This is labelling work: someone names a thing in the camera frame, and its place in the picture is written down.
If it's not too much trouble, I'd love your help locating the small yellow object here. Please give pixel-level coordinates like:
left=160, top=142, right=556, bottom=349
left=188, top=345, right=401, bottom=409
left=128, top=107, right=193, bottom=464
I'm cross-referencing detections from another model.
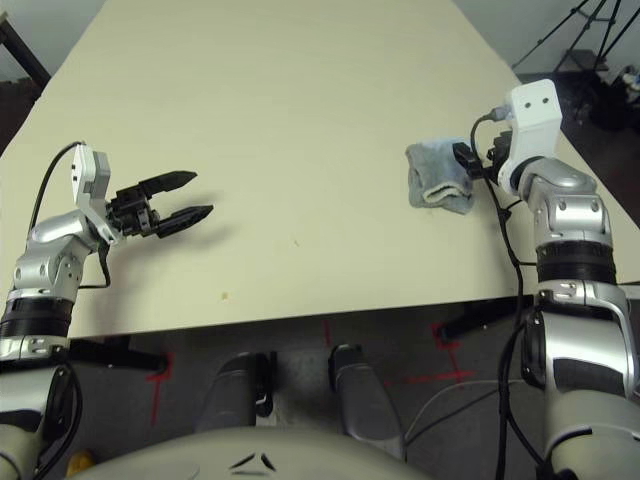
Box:
left=69, top=451, right=94, bottom=479

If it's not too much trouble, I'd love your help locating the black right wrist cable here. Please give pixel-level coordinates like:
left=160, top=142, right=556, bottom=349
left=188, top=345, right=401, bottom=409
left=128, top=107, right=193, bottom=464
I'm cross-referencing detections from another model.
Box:
left=469, top=112, right=551, bottom=480

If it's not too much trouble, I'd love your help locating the black foam puzzle mat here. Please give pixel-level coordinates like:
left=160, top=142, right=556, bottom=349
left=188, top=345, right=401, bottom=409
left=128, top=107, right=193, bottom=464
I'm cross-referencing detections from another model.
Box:
left=0, top=79, right=46, bottom=156

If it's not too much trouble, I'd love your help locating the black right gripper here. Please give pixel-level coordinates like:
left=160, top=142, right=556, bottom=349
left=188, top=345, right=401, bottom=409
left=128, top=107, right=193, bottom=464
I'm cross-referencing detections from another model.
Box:
left=452, top=130, right=515, bottom=176

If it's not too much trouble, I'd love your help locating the beige robot torso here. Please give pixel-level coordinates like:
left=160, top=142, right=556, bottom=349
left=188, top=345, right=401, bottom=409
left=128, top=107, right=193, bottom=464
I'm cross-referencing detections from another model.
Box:
left=79, top=425, right=426, bottom=480

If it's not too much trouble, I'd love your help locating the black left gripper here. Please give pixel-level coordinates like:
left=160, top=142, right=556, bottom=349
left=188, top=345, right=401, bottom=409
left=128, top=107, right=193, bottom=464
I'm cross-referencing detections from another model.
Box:
left=105, top=170, right=215, bottom=239

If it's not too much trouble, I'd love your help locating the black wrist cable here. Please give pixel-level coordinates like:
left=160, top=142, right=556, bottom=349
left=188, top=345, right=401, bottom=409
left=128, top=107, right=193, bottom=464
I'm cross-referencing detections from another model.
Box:
left=469, top=112, right=551, bottom=480
left=29, top=141, right=111, bottom=289

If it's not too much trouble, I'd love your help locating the black metal stand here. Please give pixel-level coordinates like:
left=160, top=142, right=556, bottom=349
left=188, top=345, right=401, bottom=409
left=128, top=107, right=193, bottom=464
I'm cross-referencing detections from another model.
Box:
left=553, top=48, right=609, bottom=76

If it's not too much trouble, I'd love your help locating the white floor cable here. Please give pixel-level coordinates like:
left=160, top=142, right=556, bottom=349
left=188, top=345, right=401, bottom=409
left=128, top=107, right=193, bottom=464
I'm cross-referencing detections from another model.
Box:
left=403, top=379, right=506, bottom=449

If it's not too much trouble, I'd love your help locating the grey left robot leg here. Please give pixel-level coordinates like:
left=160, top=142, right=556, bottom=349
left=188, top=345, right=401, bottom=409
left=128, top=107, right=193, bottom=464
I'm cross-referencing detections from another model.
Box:
left=194, top=352, right=266, bottom=431

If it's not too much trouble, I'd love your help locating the grey robot leg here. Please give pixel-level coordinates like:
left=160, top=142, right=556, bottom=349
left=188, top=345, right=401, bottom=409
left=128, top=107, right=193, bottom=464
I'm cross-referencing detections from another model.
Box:
left=194, top=352, right=266, bottom=431
left=327, top=343, right=406, bottom=449

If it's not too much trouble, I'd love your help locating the light blue grey rag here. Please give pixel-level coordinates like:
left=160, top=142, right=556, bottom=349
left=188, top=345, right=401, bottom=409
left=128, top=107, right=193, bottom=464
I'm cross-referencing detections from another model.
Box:
left=404, top=137, right=474, bottom=215

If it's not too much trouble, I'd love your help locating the black tripod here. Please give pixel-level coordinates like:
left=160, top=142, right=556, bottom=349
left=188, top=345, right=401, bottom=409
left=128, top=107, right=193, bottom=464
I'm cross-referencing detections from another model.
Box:
left=512, top=0, right=640, bottom=71

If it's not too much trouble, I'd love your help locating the black vertical post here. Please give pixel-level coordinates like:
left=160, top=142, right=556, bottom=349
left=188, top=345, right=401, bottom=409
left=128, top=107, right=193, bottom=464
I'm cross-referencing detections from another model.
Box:
left=253, top=351, right=277, bottom=419

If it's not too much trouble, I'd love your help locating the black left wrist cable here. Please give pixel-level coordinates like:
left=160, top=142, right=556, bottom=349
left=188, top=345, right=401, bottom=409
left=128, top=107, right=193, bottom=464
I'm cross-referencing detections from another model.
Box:
left=29, top=141, right=111, bottom=289

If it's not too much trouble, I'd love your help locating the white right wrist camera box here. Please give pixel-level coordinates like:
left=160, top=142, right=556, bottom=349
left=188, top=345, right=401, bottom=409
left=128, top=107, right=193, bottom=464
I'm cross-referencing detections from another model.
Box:
left=497, top=78, right=562, bottom=194

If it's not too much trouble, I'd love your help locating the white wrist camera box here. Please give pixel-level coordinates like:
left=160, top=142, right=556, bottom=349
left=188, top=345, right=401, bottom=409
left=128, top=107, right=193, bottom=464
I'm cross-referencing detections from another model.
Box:
left=71, top=144, right=124, bottom=246
left=497, top=78, right=562, bottom=194

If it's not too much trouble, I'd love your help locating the grey right robot leg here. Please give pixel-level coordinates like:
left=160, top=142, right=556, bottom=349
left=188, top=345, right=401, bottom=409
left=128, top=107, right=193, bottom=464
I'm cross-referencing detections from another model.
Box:
left=327, top=343, right=406, bottom=449

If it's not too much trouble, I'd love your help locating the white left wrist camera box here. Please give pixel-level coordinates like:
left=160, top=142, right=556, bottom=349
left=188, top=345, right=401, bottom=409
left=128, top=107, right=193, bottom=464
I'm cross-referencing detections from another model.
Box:
left=71, top=144, right=124, bottom=246

